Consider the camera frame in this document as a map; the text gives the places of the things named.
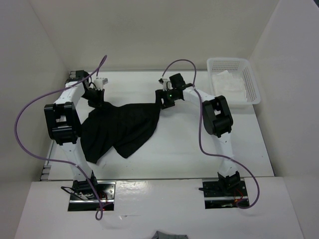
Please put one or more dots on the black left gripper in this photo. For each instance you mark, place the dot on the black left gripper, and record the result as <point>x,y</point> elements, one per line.
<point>100,100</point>

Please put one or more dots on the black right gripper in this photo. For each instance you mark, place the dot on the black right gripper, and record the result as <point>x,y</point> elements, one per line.
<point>160,94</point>

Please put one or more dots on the black pleated skirt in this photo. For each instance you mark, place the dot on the black pleated skirt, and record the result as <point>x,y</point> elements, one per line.
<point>125,128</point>

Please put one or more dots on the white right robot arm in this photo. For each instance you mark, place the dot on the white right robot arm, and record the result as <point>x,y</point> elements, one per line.
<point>215,118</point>

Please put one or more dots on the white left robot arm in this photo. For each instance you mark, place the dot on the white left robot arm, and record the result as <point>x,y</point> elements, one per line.
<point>65,128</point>

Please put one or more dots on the white cloth in basket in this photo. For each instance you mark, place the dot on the white cloth in basket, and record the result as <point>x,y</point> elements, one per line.
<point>230,86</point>

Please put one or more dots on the white perforated plastic basket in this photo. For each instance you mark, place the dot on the white perforated plastic basket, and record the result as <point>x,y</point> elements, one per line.
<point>239,67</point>

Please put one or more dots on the grey folded cloth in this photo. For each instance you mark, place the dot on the grey folded cloth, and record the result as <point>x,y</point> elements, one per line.
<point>161,235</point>

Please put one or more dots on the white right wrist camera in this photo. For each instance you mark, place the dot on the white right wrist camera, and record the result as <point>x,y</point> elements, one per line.
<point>166,84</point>

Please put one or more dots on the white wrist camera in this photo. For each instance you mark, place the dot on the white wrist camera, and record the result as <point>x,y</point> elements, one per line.
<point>99,83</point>
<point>166,84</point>

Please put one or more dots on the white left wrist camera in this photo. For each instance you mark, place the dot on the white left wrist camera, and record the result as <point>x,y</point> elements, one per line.
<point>99,83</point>

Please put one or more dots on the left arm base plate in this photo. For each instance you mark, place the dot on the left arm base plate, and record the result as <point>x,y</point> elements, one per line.
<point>86,200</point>

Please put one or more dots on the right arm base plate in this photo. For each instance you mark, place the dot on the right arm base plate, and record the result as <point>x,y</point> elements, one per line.
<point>215,197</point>

